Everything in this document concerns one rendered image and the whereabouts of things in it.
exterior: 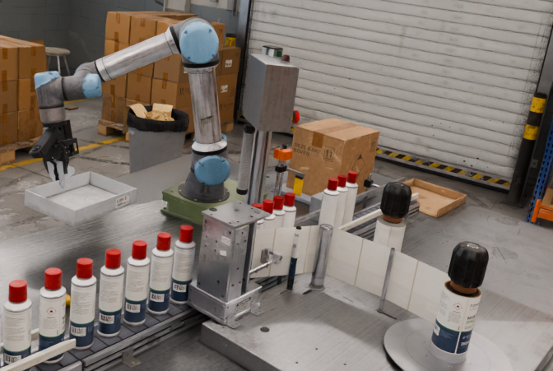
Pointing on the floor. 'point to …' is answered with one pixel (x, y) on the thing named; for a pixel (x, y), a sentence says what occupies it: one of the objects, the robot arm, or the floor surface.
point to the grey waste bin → (153, 147)
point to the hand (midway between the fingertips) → (59, 184)
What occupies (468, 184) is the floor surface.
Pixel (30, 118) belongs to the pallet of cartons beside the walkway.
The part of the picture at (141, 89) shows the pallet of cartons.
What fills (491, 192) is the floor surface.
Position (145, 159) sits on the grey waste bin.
